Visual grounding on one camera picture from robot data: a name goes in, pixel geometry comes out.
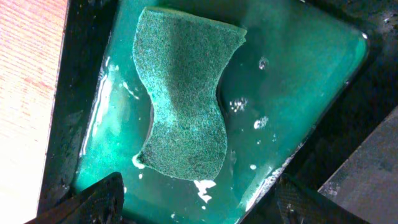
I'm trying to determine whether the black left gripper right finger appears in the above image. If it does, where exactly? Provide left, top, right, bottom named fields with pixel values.
left=275, top=174, right=368, bottom=224

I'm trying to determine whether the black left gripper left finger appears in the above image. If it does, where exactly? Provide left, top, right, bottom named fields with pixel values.
left=26, top=172, right=124, bottom=224

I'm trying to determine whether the green scrub sponge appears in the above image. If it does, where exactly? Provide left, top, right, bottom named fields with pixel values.
left=132, top=7, right=246, bottom=180

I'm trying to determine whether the black rectangular water tray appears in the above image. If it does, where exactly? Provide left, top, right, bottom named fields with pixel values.
left=37, top=0, right=397, bottom=223

